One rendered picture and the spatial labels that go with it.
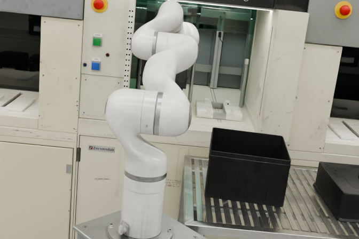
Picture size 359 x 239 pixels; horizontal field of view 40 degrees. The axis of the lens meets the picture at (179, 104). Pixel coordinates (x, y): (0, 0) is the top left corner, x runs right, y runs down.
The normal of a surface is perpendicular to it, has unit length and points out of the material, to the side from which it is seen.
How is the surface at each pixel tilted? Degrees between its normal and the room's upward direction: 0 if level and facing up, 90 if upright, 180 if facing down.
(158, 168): 86
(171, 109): 57
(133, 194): 90
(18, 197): 90
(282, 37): 90
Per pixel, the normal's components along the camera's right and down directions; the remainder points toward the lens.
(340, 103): -0.01, 0.25
